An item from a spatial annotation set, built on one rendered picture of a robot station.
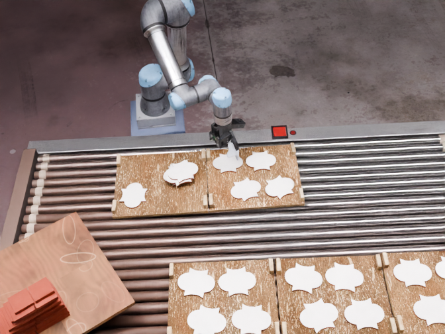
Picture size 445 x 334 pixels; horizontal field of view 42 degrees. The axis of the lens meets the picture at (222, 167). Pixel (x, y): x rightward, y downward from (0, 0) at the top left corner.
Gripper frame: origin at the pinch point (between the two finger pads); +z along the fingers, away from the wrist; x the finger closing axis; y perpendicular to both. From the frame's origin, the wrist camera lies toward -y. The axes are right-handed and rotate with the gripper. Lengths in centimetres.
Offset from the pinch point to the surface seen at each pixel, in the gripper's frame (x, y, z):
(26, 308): 22, 106, -17
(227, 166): 2.4, 2.6, 7.1
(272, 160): 13.3, -14.9, 7.0
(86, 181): -36, 54, 11
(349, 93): -56, -162, 101
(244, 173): 9.7, -0.9, 8.0
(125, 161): -32.1, 35.1, 8.4
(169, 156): -21.2, 18.0, 8.3
